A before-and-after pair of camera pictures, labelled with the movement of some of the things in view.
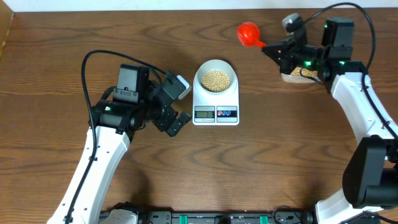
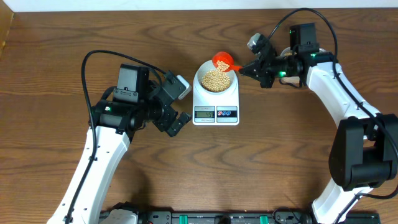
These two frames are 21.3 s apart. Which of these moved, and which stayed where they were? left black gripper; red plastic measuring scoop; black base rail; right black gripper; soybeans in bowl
Moved: right black gripper; red plastic measuring scoop
Stayed: soybeans in bowl; black base rail; left black gripper
